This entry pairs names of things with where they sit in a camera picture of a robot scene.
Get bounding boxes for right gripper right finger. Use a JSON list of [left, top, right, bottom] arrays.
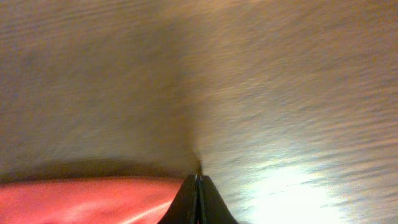
[[198, 176, 238, 224]]

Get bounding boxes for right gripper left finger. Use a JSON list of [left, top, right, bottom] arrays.
[[158, 175, 198, 224]]

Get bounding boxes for salmon red t-shirt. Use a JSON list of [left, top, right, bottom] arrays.
[[1, 177, 183, 224]]

